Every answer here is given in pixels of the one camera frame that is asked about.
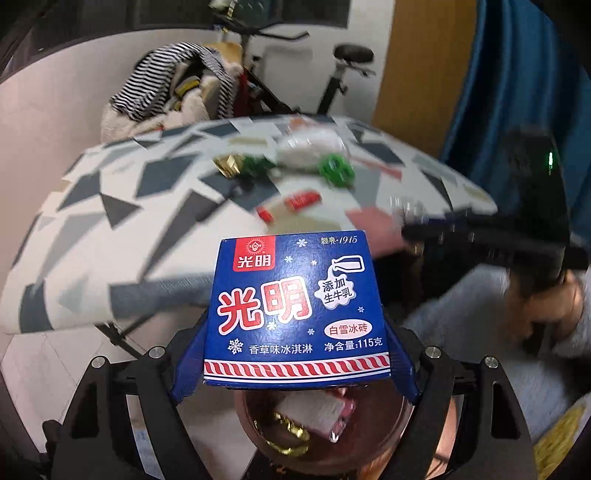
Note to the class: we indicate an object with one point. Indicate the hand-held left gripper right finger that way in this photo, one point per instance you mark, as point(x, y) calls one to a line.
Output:
point(406, 364)

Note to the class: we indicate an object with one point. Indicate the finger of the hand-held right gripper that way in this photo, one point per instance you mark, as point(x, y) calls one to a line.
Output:
point(438, 233)

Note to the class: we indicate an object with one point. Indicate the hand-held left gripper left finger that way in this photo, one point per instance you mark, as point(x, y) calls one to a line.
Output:
point(187, 369)

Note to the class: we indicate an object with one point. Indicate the brown round bin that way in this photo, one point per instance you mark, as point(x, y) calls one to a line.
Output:
point(369, 429)

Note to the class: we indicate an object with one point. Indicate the clear pink-white packet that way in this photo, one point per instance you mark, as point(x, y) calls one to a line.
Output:
point(314, 410)

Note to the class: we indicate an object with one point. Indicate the green plastic toy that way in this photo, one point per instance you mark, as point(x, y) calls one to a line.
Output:
point(337, 170)

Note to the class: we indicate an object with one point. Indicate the blue ice cream box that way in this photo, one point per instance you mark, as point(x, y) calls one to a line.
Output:
point(295, 300)

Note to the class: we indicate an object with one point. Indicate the red capped clear tube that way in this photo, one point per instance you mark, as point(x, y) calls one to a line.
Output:
point(304, 201)

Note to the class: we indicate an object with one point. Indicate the white plastic bag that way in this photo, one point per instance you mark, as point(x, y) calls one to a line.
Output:
point(309, 147)

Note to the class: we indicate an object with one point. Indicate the dark green wrapper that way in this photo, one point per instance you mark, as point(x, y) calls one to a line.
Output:
point(254, 166)

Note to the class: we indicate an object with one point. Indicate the small gold foil wrapper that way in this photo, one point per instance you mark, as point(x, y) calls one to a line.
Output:
point(228, 165)

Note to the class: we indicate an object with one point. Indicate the person's right hand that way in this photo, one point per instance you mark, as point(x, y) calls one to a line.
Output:
point(554, 304)

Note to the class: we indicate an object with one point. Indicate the black table leg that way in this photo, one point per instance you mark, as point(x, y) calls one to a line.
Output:
point(117, 334)

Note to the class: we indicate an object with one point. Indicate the blue curtain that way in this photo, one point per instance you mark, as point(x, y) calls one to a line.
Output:
point(508, 69)

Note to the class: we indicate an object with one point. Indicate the geometric patterned table cover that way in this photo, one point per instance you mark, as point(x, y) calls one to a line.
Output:
point(152, 221)

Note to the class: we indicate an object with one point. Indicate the wooden door panel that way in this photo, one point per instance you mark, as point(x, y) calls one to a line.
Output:
point(425, 69)

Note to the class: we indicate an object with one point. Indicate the yellow patterned cloth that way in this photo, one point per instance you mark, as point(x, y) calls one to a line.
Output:
point(561, 443)

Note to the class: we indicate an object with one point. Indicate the black exercise bike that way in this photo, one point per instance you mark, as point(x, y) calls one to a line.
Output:
point(353, 53)

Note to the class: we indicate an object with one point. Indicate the red garment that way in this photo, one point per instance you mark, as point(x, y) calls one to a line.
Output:
point(240, 92)

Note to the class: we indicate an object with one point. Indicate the white fleece garment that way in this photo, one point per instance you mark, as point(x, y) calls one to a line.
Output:
point(120, 124)

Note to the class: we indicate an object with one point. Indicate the dark window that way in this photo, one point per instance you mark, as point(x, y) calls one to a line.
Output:
point(277, 14)

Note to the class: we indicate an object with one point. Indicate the black yellow striped garment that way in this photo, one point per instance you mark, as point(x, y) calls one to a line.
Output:
point(184, 87)

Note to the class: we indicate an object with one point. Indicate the black white striped shirt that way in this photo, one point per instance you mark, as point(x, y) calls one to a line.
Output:
point(143, 78)

